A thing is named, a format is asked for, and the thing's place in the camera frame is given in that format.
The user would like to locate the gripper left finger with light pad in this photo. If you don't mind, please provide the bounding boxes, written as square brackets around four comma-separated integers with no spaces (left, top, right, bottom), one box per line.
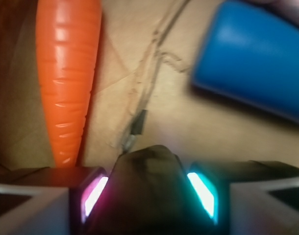
[0,166,108,235]

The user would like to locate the gripper right finger with light pad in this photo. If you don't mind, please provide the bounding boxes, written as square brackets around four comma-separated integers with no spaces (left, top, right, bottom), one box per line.
[187,161,299,235]

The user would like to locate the small black box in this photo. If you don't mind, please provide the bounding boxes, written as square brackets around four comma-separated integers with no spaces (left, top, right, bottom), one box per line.
[84,145,215,235]

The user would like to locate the brown paper bag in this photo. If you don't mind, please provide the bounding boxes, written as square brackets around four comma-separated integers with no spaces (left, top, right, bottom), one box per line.
[0,0,299,175]

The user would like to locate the blue toy bottle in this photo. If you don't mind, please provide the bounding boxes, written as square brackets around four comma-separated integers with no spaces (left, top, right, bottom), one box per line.
[192,0,299,124]

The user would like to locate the orange toy carrot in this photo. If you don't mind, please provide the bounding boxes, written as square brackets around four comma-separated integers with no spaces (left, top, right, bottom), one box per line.
[35,0,102,167]

